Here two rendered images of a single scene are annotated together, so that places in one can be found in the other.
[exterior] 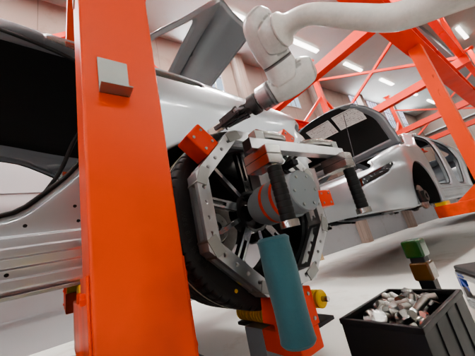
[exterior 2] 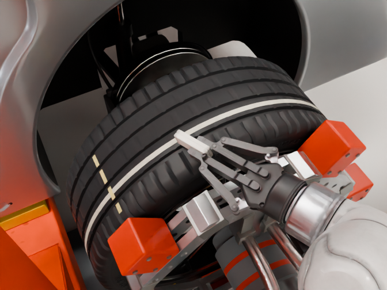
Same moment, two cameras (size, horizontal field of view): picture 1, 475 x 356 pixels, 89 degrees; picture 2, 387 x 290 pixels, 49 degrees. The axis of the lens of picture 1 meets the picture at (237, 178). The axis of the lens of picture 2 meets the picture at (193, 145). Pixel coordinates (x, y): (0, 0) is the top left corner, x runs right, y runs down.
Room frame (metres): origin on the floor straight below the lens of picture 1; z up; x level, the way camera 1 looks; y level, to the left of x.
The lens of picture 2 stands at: (0.45, -0.04, 1.80)
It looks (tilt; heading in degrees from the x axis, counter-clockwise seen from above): 55 degrees down; 11
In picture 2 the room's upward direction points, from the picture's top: straight up
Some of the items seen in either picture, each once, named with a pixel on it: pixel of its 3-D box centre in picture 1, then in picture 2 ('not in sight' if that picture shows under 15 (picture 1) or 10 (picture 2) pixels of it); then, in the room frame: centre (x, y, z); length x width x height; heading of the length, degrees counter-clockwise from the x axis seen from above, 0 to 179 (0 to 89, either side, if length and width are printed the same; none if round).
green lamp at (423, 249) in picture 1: (414, 248); not in sight; (0.62, -0.37, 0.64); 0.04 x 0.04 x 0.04; 38
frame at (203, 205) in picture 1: (266, 205); (241, 242); (0.84, -0.08, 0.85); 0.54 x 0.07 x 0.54; 128
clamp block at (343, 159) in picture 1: (337, 163); not in sight; (0.79, -0.34, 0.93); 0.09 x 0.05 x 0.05; 38
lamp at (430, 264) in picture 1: (423, 270); not in sight; (0.62, -0.37, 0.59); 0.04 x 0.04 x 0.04; 38
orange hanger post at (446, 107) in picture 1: (430, 128); not in sight; (3.32, -2.88, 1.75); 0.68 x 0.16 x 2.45; 38
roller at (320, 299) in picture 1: (295, 297); not in sight; (1.00, -0.11, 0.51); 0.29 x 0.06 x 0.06; 38
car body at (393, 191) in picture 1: (390, 174); not in sight; (4.86, -3.04, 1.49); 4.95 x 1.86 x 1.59; 128
